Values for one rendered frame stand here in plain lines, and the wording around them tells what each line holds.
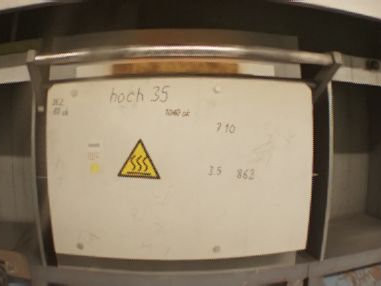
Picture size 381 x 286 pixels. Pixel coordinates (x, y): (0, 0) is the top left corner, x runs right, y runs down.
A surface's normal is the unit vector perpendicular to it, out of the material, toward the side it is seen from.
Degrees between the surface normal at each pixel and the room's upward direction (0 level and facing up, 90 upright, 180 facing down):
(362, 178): 90
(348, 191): 90
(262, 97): 90
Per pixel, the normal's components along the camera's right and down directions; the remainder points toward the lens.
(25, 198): 0.14, 0.05
